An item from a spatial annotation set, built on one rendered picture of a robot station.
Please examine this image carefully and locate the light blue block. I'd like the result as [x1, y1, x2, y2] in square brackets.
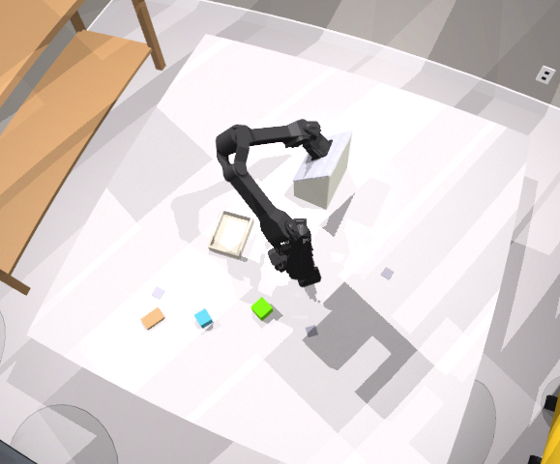
[194, 308, 213, 329]

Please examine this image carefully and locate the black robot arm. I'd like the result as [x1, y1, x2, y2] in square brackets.
[215, 118, 333, 280]

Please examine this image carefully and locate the lime green cube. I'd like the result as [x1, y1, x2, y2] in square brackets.
[251, 298, 273, 321]

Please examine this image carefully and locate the tan rectangular block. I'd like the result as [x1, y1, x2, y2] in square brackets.
[141, 307, 165, 331]

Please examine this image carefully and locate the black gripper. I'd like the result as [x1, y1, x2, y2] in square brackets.
[298, 245, 322, 288]

